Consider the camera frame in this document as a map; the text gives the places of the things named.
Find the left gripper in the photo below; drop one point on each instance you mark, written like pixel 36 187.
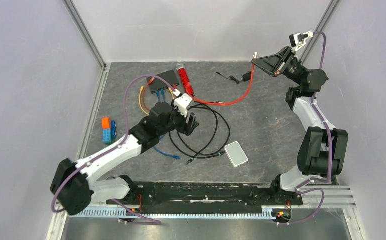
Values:
pixel 185 128

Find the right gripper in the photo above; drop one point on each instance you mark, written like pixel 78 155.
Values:
pixel 274 64

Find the black power adapter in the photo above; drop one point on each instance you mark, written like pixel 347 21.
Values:
pixel 245 77

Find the black cable teal collar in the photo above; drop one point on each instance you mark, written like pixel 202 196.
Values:
pixel 201 152
pixel 205 136

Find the white plastic box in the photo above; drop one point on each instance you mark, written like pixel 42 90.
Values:
pixel 236 154

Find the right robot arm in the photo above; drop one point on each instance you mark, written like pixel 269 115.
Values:
pixel 322 152

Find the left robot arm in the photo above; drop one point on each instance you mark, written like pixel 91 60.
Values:
pixel 76 183

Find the red glitter tube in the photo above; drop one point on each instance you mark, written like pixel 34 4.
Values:
pixel 184 79

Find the blue orange toy bricks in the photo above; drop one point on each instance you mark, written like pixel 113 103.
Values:
pixel 109 130

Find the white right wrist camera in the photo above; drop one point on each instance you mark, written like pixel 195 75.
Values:
pixel 298 40

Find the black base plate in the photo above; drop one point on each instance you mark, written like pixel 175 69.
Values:
pixel 207 198

